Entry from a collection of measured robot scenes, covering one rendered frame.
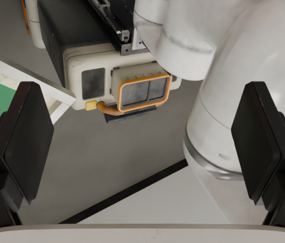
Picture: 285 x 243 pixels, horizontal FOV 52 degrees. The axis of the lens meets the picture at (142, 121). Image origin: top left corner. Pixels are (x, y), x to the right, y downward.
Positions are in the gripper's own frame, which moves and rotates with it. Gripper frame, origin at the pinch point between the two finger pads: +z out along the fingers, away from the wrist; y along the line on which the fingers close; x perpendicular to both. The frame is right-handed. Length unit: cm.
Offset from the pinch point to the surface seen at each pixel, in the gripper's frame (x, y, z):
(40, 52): -103, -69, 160
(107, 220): -334, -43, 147
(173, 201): -319, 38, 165
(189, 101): -202, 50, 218
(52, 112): -67, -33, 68
